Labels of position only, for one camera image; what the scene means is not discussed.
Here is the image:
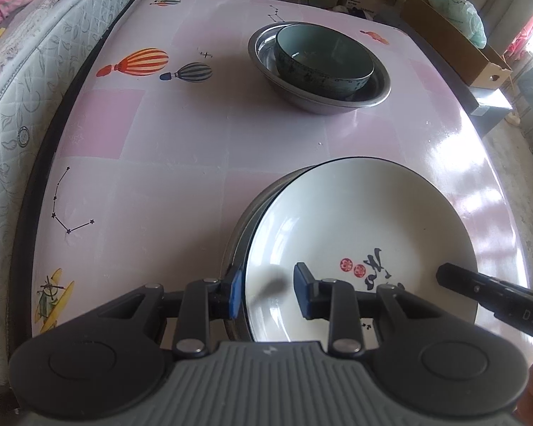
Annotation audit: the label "white quilted mattress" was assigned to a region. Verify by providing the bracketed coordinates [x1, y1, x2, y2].
[0, 0, 165, 365]

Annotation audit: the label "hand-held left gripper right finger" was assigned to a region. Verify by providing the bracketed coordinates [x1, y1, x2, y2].
[294, 263, 427, 359]

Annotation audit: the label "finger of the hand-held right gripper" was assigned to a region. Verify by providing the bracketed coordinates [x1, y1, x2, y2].
[437, 263, 516, 318]

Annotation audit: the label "stainless steel plate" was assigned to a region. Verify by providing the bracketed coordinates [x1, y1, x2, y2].
[224, 164, 321, 342]

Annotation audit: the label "pink hanging clothes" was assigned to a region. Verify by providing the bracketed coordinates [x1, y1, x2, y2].
[504, 11, 533, 60]

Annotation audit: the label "long brown cardboard box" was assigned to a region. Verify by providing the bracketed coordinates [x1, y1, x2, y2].
[402, 0, 513, 87]

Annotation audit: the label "pale green plastic bag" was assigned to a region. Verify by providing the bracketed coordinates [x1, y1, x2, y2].
[426, 0, 489, 49]

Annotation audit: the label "white ceramic plate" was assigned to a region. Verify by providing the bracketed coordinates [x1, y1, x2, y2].
[244, 157, 478, 347]

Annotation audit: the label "pink printed tablecloth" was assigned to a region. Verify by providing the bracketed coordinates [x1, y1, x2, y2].
[27, 0, 531, 347]

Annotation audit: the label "grey box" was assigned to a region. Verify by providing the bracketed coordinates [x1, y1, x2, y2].
[468, 84, 513, 138]

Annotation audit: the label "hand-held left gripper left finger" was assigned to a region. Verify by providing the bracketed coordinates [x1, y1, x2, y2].
[98, 268, 244, 361]

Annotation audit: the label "person's right hand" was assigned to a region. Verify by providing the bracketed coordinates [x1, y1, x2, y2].
[515, 355, 533, 426]

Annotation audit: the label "stainless steel bowl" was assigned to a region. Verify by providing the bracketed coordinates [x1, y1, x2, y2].
[248, 22, 392, 115]

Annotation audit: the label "teal ceramic bowl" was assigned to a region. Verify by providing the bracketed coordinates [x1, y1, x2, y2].
[274, 24, 376, 100]

